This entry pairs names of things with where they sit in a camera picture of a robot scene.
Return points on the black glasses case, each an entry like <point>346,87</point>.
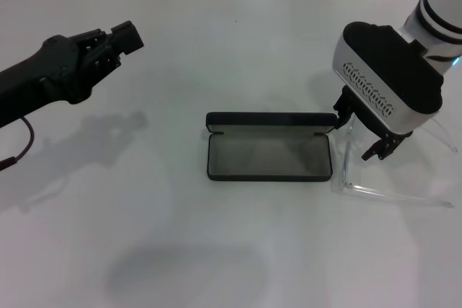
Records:
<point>270,118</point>

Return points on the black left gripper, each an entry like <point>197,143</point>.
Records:
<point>43,77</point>

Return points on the clear frame glasses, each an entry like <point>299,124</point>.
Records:
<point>361,189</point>

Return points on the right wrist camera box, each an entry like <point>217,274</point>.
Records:
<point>390,70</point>

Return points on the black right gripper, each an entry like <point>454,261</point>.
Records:
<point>364,113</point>

